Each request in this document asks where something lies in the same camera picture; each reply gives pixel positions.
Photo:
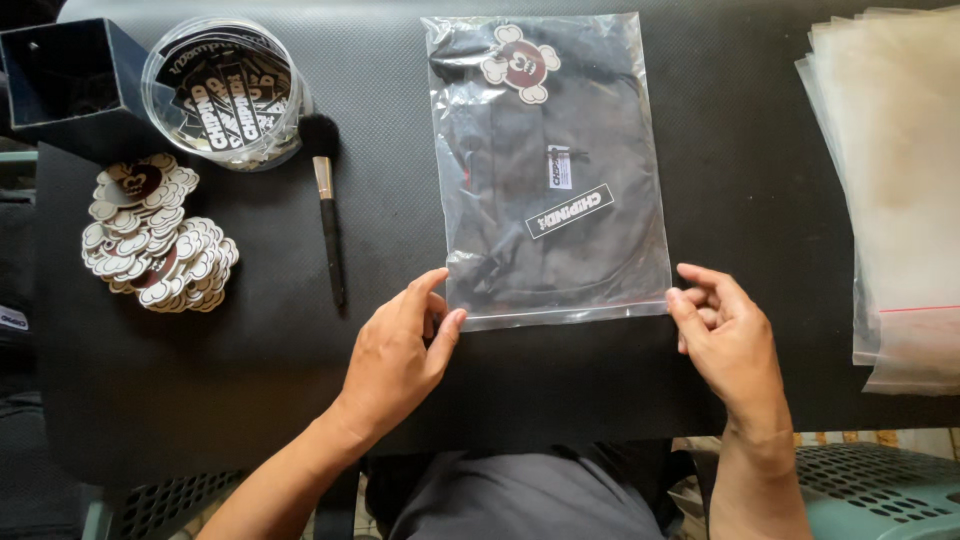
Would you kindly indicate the person's right hand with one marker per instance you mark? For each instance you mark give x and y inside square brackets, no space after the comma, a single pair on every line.
[731,345]

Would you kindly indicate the clear plastic zip bag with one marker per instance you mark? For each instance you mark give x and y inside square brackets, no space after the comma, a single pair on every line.
[637,187]

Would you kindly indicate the person's left hand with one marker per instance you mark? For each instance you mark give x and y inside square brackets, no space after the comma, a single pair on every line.
[390,367]

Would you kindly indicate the folded black garment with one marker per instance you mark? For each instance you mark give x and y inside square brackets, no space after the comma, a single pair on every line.
[517,262]

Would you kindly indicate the clear round plastic container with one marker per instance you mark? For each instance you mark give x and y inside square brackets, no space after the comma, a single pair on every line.
[165,112]

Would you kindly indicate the pile of cartoon stickers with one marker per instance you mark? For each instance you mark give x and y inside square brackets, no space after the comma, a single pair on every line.
[161,240]

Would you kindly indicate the stack of clear plastic bags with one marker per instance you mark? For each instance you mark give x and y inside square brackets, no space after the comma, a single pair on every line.
[900,187]

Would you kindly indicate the black makeup brush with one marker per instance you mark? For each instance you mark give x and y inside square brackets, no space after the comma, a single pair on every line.
[330,225]

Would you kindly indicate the heap of black rectangular stickers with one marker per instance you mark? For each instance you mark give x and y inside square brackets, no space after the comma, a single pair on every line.
[225,97]

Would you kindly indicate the white hang tag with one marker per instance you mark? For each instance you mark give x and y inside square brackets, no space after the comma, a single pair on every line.
[559,169]

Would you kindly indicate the black rectangular sticker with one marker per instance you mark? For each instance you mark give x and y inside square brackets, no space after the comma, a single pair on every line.
[570,211]

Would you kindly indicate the person's grey shorts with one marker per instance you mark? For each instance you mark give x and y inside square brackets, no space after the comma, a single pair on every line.
[517,495]

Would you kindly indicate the black square box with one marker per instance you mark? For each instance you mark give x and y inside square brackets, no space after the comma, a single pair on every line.
[67,82]

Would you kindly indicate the cream maroon cartoon sticker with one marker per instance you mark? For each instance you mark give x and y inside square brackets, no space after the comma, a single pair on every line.
[521,64]

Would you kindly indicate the teal perforated plastic basket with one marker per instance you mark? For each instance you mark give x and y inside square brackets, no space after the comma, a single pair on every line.
[877,487]

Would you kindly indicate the black perforated plastic basket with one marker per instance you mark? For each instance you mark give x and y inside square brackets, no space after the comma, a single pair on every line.
[172,502]

